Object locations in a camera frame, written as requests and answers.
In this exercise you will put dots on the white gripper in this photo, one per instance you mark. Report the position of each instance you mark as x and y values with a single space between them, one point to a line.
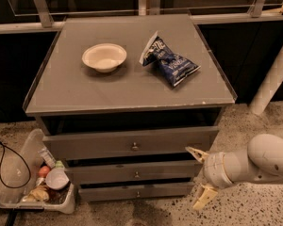
213 169

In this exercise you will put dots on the grey drawer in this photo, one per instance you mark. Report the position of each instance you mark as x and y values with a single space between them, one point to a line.
120 193
133 172
129 143

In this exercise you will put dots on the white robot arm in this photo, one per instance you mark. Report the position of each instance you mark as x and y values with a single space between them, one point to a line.
261 162

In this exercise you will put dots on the grey bottom drawer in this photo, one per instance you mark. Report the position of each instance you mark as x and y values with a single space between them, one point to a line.
120 193

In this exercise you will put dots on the grey top drawer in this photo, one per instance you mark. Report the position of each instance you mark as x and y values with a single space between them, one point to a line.
129 143

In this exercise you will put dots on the grey drawer cabinet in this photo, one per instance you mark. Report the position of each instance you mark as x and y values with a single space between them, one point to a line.
68 97

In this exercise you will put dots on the blue chip bag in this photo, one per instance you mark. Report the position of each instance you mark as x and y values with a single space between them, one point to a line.
175 68

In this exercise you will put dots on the white diagonal pole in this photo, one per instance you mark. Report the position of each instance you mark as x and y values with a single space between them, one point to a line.
269 86

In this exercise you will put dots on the small white bowl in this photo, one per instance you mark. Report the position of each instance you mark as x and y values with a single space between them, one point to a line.
57 179

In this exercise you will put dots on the white paper bowl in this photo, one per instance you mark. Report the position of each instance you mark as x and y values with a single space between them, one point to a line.
104 57

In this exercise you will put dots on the white tube bottle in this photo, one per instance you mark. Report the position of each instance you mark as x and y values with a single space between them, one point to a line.
47 157

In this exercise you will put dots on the red apple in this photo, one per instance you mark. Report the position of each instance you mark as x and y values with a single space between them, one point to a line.
43 171

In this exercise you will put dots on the yellow snack wrapper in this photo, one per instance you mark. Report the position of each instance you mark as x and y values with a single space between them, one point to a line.
38 194

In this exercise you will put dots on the clear plastic bin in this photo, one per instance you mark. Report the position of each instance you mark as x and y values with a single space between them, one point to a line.
21 176

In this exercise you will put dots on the metal railing bracket right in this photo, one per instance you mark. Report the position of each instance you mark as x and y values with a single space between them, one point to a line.
256 8

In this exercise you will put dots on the metal railing bracket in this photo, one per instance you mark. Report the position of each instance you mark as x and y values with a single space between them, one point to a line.
44 14
256 8

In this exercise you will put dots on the metal railing bracket left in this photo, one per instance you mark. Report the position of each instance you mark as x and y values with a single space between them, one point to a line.
44 14

